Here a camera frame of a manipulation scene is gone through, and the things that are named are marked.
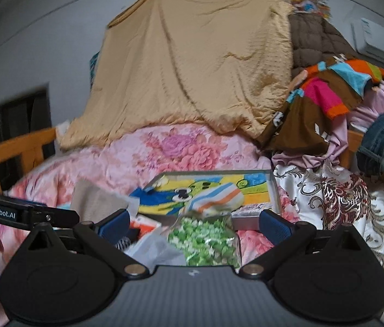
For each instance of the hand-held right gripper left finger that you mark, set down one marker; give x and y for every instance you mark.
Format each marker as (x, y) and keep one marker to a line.
(115, 226)

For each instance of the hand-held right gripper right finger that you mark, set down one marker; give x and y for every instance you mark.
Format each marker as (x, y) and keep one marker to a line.
(275, 226)

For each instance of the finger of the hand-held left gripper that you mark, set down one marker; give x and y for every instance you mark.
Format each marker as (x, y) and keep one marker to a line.
(61, 217)

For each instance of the grey box with cartoon lining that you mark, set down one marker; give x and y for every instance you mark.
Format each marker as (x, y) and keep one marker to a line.
(246, 224)

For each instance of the black white striped cloth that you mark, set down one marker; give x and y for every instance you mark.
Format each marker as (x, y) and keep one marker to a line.
(123, 242)

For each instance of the beige cloth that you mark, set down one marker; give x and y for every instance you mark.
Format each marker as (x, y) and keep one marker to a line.
(96, 197)

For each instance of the white plastic bag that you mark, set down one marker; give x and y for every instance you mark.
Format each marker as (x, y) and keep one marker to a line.
(154, 248)

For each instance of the blue orange striped sock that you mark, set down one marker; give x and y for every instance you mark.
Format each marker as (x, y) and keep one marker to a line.
(219, 197)

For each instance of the green white patterned bag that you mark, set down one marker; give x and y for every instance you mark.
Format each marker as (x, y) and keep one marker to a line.
(202, 242)

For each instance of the small white cloth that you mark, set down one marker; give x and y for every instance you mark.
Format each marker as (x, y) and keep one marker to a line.
(63, 129)

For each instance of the dark window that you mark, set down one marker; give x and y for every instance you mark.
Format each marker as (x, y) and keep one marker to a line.
(15, 115)

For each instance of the pink floral bedsheet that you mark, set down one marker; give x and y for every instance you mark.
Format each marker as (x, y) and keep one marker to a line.
(178, 150)

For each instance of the white gold patterned cloth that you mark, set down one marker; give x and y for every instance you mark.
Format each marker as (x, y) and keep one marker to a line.
(382, 218)

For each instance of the brown patchwork garment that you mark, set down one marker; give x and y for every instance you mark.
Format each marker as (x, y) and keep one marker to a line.
(300, 119)

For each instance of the teal cloth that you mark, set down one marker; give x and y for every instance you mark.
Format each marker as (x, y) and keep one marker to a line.
(93, 70)

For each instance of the tan hanging blanket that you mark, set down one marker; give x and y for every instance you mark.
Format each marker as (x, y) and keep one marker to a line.
(192, 75)

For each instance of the brown quilted blanket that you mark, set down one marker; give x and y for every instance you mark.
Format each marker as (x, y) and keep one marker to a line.
(314, 41)

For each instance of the white air conditioner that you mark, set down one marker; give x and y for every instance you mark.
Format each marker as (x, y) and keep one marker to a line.
(379, 41)

